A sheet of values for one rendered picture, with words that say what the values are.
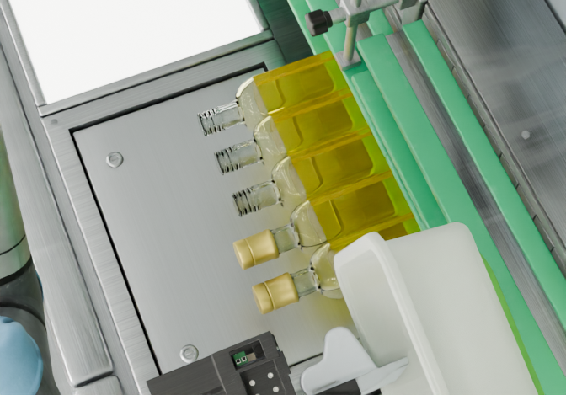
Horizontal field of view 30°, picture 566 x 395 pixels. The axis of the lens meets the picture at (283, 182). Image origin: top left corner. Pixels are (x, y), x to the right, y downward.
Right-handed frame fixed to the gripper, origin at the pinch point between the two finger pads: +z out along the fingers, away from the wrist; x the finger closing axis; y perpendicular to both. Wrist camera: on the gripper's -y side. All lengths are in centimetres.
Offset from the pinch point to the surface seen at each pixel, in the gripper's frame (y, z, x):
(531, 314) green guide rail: -0.2, 15.7, 13.5
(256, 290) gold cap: 13.0, -8.4, 26.1
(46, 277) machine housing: 25, -32, 41
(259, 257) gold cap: 16.5, -6.7, 28.0
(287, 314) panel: 10.0, -5.9, 40.6
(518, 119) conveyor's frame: 18.8, 23.5, 17.0
